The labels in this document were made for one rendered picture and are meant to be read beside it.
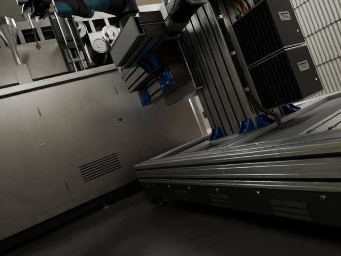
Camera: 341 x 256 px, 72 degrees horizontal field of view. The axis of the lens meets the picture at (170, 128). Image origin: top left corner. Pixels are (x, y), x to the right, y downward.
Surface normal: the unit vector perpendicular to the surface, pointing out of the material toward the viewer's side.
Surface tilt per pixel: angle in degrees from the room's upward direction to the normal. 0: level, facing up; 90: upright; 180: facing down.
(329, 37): 90
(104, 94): 90
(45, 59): 90
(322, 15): 90
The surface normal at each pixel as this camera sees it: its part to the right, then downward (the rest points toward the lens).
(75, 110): 0.37, -0.14
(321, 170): -0.81, 0.30
